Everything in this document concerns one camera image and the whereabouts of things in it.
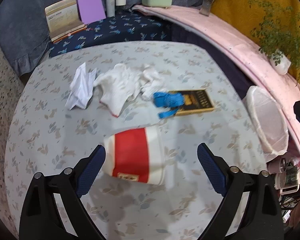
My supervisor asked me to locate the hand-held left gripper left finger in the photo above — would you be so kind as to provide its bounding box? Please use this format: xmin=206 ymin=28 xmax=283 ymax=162
xmin=19 ymin=144 xmax=107 ymax=240

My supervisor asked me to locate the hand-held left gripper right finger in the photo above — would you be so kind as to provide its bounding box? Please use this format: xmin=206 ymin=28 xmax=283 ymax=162
xmin=197 ymin=142 xmax=283 ymax=240

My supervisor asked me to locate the trash bin with white liner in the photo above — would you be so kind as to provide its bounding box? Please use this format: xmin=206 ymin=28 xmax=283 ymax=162
xmin=241 ymin=85 xmax=289 ymax=164

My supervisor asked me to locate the red and white paper cup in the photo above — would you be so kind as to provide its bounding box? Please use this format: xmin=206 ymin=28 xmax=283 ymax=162
xmin=104 ymin=127 xmax=167 ymax=186

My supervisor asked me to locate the black and gold box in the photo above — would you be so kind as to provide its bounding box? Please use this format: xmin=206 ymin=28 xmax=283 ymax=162
xmin=169 ymin=89 xmax=215 ymax=117

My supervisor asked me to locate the blue face mask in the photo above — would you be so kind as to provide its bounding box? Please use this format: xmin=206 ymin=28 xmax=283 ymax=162
xmin=153 ymin=91 xmax=187 ymax=119

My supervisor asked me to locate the white glove with red trim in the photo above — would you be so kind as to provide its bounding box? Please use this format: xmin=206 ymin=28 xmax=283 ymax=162
xmin=94 ymin=64 xmax=143 ymax=118

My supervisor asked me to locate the white cotton glove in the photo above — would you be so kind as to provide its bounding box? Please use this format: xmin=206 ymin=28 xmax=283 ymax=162
xmin=136 ymin=64 xmax=163 ymax=101

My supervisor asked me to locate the white plant pot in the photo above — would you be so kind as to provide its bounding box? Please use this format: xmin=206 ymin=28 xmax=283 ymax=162
xmin=269 ymin=50 xmax=292 ymax=75

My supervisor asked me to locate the floral tablecloth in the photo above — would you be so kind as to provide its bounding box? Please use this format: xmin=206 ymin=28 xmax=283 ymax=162
xmin=4 ymin=41 xmax=268 ymax=240

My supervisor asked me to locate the pink tumbler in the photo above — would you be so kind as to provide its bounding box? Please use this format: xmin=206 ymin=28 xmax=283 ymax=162
xmin=267 ymin=159 xmax=290 ymax=174

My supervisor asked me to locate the green leafy plant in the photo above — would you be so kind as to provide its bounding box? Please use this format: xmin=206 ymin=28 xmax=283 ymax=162
xmin=247 ymin=0 xmax=300 ymax=81

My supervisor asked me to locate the dark purple cloth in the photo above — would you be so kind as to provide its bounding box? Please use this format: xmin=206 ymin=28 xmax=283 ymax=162
xmin=170 ymin=22 xmax=255 ymax=101

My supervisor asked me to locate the pink tablecloth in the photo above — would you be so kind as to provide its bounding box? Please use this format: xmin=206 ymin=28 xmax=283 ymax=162
xmin=132 ymin=4 xmax=300 ymax=161

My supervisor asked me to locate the navy printed cloth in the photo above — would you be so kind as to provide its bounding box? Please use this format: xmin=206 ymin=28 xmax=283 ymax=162
xmin=49 ymin=11 xmax=173 ymax=58

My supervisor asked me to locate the glass vase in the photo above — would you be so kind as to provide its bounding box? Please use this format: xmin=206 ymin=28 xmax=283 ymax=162
xmin=199 ymin=0 xmax=216 ymax=17

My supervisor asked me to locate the desk calendar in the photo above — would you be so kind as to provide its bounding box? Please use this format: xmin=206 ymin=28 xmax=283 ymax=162
xmin=45 ymin=0 xmax=87 ymax=43

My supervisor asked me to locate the purple board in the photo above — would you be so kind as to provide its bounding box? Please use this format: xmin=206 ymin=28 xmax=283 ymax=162
xmin=77 ymin=0 xmax=107 ymax=24

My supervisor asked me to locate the tall white bottle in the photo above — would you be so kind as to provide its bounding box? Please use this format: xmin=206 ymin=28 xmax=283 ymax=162
xmin=106 ymin=0 xmax=116 ymax=17

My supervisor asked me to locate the blue-grey sheet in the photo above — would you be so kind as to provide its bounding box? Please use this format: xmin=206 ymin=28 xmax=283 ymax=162
xmin=0 ymin=0 xmax=205 ymax=78

